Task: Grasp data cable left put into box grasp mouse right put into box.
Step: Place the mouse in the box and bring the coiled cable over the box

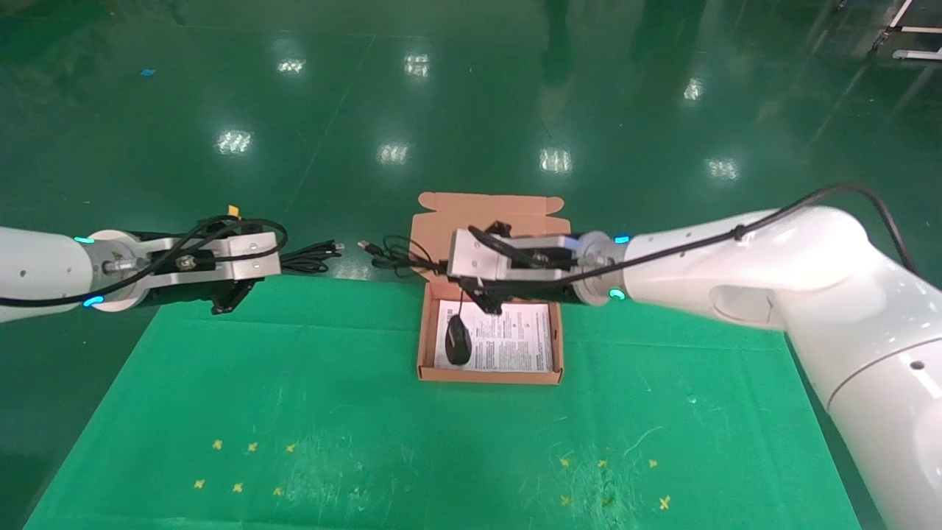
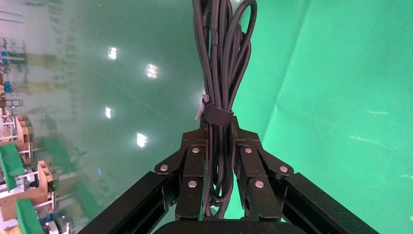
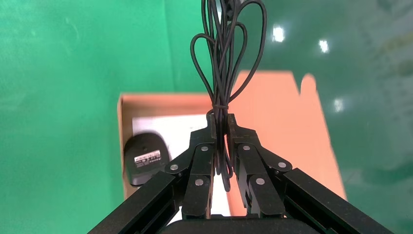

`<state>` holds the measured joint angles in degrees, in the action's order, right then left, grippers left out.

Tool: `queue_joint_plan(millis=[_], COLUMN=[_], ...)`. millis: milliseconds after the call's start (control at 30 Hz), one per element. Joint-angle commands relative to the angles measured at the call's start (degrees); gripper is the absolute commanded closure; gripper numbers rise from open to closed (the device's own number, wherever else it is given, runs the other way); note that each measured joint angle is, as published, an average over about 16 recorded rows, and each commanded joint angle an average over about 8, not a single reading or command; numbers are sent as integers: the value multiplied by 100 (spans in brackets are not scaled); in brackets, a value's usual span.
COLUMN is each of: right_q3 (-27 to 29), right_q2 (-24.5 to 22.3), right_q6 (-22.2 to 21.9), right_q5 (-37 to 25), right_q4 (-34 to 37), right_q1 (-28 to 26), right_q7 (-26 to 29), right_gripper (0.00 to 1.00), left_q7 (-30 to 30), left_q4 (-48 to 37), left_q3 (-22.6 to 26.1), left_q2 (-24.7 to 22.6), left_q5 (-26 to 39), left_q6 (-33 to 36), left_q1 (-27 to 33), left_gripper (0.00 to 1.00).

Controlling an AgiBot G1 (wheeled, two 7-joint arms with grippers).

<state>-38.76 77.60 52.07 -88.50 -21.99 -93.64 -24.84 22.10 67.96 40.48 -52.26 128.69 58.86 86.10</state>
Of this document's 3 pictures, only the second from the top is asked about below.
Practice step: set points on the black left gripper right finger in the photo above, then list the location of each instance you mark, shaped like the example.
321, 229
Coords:
255, 174

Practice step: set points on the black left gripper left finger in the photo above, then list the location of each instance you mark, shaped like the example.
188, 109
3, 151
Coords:
192, 168

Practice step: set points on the green table cloth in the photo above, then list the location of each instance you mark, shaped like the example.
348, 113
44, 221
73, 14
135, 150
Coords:
338, 113

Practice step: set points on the brown cardboard crate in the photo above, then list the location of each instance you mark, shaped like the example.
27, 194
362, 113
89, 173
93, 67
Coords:
22, 200

